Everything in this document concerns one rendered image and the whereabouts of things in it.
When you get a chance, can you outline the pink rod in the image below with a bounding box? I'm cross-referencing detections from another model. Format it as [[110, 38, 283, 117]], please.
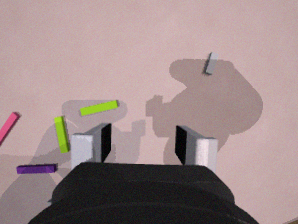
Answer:
[[0, 112, 20, 145]]

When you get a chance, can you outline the purple rod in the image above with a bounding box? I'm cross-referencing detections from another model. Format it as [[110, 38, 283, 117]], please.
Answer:
[[16, 164, 57, 174]]

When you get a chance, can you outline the lime green rod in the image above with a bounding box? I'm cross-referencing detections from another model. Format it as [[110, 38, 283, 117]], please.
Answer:
[[54, 116, 70, 153], [80, 100, 118, 116]]

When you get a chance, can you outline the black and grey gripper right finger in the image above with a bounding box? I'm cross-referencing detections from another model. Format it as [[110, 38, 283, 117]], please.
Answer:
[[175, 125, 218, 174]]

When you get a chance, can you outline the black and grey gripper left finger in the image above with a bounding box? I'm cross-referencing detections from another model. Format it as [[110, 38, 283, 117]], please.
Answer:
[[71, 123, 111, 170]]

